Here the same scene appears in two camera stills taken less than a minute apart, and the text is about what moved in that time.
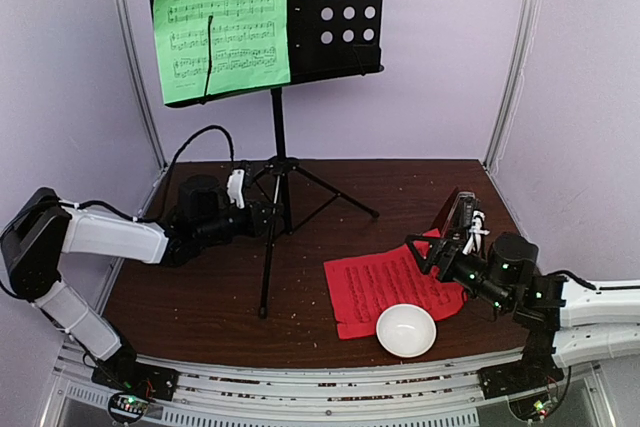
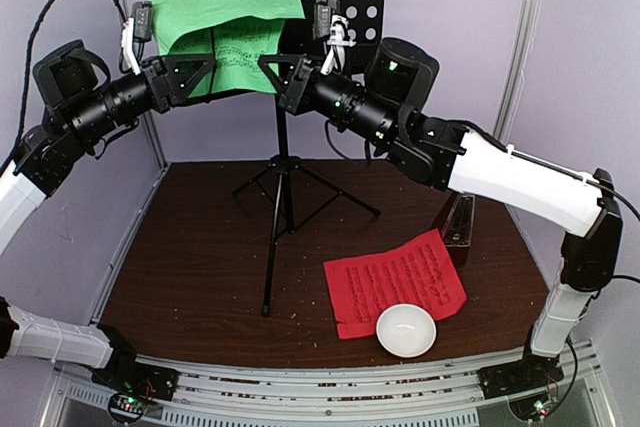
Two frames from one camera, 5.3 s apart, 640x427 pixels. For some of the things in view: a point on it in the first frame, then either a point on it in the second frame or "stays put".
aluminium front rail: x=328 y=397 stays put
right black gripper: x=447 y=254 -> x=295 y=87
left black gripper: x=257 y=224 -> x=165 y=86
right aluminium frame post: x=520 y=56 stays put
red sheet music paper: x=365 y=284 stays put
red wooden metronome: x=456 y=218 stays put
